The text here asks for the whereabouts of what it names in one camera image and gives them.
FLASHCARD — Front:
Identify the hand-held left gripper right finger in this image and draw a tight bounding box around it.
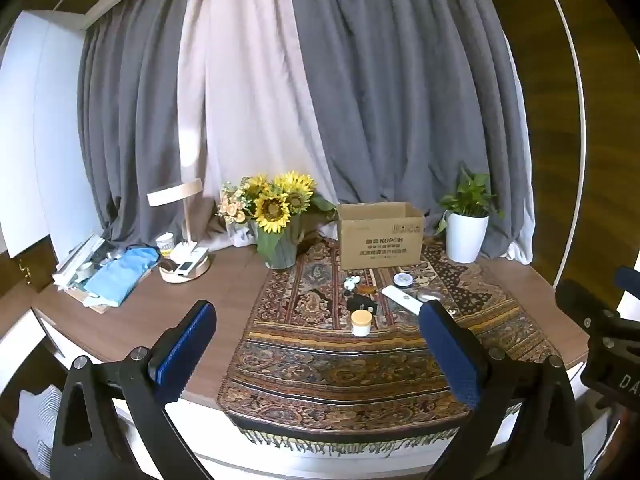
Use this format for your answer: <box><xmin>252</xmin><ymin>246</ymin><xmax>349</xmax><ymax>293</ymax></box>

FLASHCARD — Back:
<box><xmin>417</xmin><ymin>300</ymin><xmax>586</xmax><ymax>480</ymax></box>

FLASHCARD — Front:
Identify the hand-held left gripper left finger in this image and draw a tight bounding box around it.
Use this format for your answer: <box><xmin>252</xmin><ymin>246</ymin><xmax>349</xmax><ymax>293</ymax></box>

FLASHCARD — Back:
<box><xmin>50</xmin><ymin>300</ymin><xmax>218</xmax><ymax>480</ymax></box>

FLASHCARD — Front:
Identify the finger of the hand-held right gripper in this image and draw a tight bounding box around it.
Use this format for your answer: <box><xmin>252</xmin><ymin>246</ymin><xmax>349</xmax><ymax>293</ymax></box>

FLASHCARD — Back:
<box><xmin>555</xmin><ymin>279</ymin><xmax>622</xmax><ymax>336</ymax></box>
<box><xmin>614</xmin><ymin>266</ymin><xmax>640</xmax><ymax>294</ymax></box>

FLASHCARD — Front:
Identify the brown cardboard box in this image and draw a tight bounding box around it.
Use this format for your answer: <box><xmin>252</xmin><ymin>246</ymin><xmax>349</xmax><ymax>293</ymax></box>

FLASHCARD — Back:
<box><xmin>336</xmin><ymin>202</ymin><xmax>426</xmax><ymax>271</ymax></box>

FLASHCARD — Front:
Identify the white remote control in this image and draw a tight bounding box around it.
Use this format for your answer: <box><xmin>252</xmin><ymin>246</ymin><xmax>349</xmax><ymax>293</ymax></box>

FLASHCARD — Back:
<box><xmin>381</xmin><ymin>285</ymin><xmax>424</xmax><ymax>317</ymax></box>

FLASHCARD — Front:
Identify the white jar with wooden lid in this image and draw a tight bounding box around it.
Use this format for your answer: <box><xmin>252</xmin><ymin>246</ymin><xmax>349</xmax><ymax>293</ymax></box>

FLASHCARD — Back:
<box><xmin>350</xmin><ymin>309</ymin><xmax>372</xmax><ymax>337</ymax></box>

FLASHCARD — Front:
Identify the blue cloth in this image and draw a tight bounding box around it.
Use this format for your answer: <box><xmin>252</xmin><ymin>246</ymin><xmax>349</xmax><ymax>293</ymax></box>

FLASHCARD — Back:
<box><xmin>83</xmin><ymin>246</ymin><xmax>161</xmax><ymax>307</ymax></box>

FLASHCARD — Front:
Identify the black charger plug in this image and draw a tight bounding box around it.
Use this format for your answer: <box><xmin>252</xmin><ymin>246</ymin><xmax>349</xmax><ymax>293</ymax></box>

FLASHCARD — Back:
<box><xmin>346</xmin><ymin>296</ymin><xmax>381</xmax><ymax>317</ymax></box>

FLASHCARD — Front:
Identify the patterned table runner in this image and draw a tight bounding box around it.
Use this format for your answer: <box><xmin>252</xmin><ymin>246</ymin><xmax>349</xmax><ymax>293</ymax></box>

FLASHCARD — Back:
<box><xmin>216</xmin><ymin>237</ymin><xmax>562</xmax><ymax>449</ymax></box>

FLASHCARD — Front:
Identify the stack of papers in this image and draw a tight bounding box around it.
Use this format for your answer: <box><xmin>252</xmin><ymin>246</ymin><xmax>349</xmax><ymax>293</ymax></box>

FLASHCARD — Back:
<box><xmin>52</xmin><ymin>233</ymin><xmax>121</xmax><ymax>307</ymax></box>

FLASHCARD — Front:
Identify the white desk lamp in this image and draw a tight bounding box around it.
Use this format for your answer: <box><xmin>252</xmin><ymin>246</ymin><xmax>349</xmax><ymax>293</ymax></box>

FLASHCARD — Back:
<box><xmin>146</xmin><ymin>177</ymin><xmax>212</xmax><ymax>284</ymax></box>

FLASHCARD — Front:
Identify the green potted plant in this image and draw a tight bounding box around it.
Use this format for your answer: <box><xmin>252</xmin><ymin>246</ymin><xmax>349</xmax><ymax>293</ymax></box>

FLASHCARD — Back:
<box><xmin>436</xmin><ymin>167</ymin><xmax>504</xmax><ymax>234</ymax></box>

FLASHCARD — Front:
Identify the striped grey cloth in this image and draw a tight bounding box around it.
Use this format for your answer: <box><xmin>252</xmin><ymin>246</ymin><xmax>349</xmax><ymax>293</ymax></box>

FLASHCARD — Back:
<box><xmin>12</xmin><ymin>385</ymin><xmax>64</xmax><ymax>479</ymax></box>

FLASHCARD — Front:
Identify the sunflower bouquet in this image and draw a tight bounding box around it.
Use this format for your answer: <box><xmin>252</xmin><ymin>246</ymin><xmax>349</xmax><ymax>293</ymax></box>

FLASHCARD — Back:
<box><xmin>217</xmin><ymin>171</ymin><xmax>337</xmax><ymax>236</ymax></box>

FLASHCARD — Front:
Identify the brown wooden cabinet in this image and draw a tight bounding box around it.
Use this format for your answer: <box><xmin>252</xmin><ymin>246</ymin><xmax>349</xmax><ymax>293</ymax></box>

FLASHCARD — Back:
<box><xmin>0</xmin><ymin>237</ymin><xmax>57</xmax><ymax>311</ymax></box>

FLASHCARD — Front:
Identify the grey curtain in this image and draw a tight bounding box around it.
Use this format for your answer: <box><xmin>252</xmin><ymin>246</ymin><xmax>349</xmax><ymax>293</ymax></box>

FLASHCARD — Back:
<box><xmin>76</xmin><ymin>0</ymin><xmax>221</xmax><ymax>247</ymax></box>
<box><xmin>286</xmin><ymin>0</ymin><xmax>537</xmax><ymax>266</ymax></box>

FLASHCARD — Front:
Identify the white cabinet door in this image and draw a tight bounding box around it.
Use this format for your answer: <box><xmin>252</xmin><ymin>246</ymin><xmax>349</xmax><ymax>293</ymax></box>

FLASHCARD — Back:
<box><xmin>0</xmin><ymin>10</ymin><xmax>104</xmax><ymax>259</ymax></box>

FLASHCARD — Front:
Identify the light beige curtain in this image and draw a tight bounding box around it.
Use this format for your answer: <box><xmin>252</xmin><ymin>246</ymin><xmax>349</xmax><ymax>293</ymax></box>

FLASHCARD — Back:
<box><xmin>179</xmin><ymin>0</ymin><xmax>342</xmax><ymax>252</ymax></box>

